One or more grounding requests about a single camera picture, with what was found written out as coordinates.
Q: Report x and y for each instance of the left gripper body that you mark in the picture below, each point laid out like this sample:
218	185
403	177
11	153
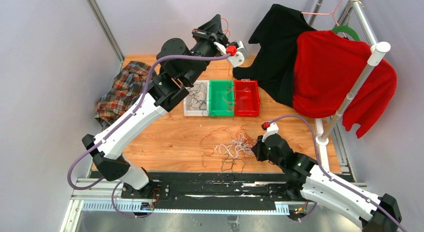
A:
206	46

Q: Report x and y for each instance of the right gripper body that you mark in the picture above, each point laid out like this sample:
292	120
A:
263	154

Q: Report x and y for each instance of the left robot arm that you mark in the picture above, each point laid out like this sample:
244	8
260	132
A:
176	69

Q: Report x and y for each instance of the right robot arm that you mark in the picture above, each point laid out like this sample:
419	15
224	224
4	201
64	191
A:
307	180

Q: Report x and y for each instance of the green plastic bin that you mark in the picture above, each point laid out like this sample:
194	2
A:
221	98

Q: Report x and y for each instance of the red plastic bin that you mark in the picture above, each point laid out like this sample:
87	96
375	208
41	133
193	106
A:
247	99

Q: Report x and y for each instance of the white plastic bin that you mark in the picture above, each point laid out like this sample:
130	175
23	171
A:
197	101

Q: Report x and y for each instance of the black t-shirt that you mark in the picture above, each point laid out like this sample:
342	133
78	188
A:
273	66

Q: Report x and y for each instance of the plaid flannel shirt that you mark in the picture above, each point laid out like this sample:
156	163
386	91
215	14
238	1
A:
126	88

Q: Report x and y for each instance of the red sweater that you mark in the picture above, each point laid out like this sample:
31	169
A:
326	68

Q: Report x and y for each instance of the green hanger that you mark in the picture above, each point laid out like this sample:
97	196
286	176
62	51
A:
347	30

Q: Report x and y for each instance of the white clothes rack pole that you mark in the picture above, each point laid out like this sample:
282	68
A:
378	51

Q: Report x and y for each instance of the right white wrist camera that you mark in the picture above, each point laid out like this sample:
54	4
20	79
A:
270	129

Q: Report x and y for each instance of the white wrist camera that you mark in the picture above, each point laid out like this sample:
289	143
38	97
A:
238	53
270	129

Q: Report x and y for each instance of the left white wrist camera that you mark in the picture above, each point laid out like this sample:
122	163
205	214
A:
238	53

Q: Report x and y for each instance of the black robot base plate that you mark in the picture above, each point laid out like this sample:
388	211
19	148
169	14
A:
217	191

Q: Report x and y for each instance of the aluminium frame rail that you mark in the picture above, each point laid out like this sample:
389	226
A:
97	12

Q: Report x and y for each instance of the pink wire hanger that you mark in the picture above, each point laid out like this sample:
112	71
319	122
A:
335	11

